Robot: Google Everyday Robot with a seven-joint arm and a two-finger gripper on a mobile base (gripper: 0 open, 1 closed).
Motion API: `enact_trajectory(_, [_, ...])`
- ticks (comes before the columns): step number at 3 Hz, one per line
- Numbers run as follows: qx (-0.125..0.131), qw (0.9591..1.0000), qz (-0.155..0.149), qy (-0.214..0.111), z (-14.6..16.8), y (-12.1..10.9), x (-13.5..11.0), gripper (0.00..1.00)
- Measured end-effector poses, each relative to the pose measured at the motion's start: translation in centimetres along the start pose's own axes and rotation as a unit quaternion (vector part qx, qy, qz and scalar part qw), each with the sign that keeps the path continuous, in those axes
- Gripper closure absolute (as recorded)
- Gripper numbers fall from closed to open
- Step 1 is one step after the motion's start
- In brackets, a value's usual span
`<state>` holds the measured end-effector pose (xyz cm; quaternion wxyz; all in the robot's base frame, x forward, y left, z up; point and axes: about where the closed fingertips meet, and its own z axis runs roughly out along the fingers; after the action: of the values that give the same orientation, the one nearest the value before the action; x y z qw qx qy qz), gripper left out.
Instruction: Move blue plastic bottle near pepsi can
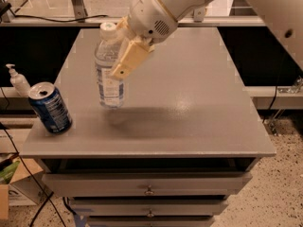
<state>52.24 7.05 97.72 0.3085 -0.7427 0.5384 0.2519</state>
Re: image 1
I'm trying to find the bottom grey drawer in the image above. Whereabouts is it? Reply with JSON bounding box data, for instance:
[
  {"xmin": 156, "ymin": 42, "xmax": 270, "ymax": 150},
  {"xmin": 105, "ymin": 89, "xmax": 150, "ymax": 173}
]
[{"xmin": 87, "ymin": 217, "xmax": 214, "ymax": 227}]

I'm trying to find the grey drawer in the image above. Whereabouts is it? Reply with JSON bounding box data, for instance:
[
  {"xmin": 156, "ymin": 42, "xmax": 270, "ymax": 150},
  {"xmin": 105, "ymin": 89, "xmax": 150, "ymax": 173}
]
[
  {"xmin": 87, "ymin": 217, "xmax": 214, "ymax": 227},
  {"xmin": 70, "ymin": 199, "xmax": 227, "ymax": 217},
  {"xmin": 43, "ymin": 172, "xmax": 252, "ymax": 197}
]

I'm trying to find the top grey drawer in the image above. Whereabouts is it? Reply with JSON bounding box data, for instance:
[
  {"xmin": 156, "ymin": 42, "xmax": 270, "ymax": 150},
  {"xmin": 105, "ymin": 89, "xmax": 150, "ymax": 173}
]
[{"xmin": 43, "ymin": 172, "xmax": 252, "ymax": 197}]

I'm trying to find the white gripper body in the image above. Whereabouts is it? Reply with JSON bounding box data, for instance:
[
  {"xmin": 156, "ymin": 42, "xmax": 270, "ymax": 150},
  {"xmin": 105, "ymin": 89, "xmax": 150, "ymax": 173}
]
[{"xmin": 128, "ymin": 0, "xmax": 178, "ymax": 44}]

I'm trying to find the black cable on shelf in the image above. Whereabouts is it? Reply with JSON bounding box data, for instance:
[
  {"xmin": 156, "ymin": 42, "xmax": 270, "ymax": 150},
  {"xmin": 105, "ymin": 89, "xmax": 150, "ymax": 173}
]
[{"xmin": 0, "ymin": 0, "xmax": 109, "ymax": 25}]

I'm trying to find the green packet in box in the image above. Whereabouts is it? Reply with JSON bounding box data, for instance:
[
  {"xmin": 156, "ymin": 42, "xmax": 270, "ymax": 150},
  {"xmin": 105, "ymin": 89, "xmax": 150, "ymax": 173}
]
[{"xmin": 0, "ymin": 161, "xmax": 20, "ymax": 184}]

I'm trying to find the grey metal shelf rail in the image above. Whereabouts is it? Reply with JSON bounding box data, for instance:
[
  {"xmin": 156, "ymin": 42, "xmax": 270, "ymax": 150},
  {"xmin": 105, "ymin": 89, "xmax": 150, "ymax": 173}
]
[{"xmin": 0, "ymin": 16, "xmax": 265, "ymax": 28}]

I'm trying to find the white pump sanitizer bottle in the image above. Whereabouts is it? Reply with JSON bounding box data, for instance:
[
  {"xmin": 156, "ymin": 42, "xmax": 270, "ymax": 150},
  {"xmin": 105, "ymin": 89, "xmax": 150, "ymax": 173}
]
[{"xmin": 6, "ymin": 63, "xmax": 30, "ymax": 96}]

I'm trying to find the clear plastic water bottle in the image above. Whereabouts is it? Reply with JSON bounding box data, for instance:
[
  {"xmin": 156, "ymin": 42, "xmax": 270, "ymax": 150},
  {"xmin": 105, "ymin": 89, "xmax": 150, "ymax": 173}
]
[{"xmin": 95, "ymin": 23, "xmax": 124, "ymax": 109}]

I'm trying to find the blue pepsi can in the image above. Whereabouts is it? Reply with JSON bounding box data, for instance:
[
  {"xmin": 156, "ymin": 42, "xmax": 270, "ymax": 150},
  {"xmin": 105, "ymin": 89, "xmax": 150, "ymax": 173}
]
[{"xmin": 28, "ymin": 81, "xmax": 72, "ymax": 134}]

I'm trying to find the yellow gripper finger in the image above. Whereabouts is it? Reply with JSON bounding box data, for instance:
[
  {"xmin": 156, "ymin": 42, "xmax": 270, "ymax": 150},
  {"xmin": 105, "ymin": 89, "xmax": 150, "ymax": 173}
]
[
  {"xmin": 110, "ymin": 37, "xmax": 154, "ymax": 80},
  {"xmin": 116, "ymin": 17, "xmax": 133, "ymax": 39}
]

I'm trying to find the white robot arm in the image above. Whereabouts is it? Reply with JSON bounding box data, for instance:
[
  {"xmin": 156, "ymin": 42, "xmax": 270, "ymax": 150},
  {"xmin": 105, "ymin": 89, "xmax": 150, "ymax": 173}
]
[{"xmin": 111, "ymin": 0, "xmax": 303, "ymax": 79}]

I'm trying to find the black cable on floor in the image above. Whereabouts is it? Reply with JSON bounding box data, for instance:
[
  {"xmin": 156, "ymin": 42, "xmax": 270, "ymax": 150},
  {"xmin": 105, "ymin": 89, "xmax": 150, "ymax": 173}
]
[{"xmin": 0, "ymin": 123, "xmax": 67, "ymax": 227}]

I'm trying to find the cardboard box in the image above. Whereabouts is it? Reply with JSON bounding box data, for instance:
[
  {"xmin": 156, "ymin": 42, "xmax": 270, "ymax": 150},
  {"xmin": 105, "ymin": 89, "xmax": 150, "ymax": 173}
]
[{"xmin": 0, "ymin": 159, "xmax": 45, "ymax": 219}]

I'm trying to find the grey drawer cabinet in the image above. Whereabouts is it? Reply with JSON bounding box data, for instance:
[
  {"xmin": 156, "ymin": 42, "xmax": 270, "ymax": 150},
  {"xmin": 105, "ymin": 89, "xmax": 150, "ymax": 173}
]
[{"xmin": 19, "ymin": 27, "xmax": 276, "ymax": 227}]

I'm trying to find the middle grey drawer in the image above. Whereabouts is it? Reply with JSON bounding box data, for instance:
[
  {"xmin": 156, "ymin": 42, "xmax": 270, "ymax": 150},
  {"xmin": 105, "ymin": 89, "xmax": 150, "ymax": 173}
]
[{"xmin": 70, "ymin": 199, "xmax": 227, "ymax": 217}]

